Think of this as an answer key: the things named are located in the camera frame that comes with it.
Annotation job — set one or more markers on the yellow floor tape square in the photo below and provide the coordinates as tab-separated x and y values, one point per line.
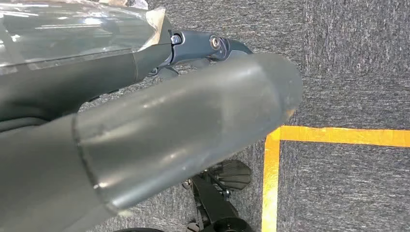
270	179

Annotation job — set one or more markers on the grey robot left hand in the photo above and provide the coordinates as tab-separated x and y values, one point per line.
160	134

